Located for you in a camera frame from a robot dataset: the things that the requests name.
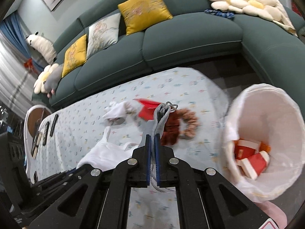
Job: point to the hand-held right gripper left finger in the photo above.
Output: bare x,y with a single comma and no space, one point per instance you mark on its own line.
148,148

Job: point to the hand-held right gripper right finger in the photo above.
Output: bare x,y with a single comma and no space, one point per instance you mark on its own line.
157,148

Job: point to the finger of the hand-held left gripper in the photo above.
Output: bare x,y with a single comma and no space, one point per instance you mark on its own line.
52,194
59,179

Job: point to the white tank top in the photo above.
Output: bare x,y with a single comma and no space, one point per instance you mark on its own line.
107,152

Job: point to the red and white carton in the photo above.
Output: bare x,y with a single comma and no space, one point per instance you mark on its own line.
256,165
245,150

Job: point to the bin with white liner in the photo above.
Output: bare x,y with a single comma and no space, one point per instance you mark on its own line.
274,114

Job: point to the brown scrunchie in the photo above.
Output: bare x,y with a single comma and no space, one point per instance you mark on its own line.
171,128

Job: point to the black notebook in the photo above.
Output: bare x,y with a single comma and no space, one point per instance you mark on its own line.
35,145

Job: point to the beige scrunchie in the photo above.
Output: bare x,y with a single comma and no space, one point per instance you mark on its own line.
190,121

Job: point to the white crumpled cloth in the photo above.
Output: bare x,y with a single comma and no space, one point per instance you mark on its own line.
116,113

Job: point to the black remote control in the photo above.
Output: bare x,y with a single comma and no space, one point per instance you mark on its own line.
53,125
46,133

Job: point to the light blue floral tablecloth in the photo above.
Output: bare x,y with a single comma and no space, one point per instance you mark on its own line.
95,114

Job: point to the white sheer curtain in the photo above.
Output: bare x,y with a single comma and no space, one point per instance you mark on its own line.
12,76

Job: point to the grey mouse plush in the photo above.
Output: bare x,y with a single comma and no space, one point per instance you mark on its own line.
53,78

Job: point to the small white flower cushion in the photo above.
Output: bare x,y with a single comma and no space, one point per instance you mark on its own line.
41,78

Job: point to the red curtain tie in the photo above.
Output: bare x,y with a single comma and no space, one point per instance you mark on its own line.
28,64

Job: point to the small yellow embroidered cushion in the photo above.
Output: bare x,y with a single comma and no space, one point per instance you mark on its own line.
72,56

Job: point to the dark green sofa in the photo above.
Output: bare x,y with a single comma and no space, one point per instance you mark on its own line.
190,33

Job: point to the grey floral cushion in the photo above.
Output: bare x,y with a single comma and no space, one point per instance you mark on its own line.
102,34

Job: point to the white panda plush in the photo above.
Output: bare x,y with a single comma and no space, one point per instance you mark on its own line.
43,46

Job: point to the large yellow embroidered cushion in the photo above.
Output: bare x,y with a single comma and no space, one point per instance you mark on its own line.
143,12

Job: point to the blue curtain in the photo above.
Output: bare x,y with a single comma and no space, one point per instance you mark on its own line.
14,31

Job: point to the blue patterned scrunchie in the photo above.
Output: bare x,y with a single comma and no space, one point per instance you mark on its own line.
219,13

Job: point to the cream blanket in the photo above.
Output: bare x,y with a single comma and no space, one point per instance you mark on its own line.
283,19

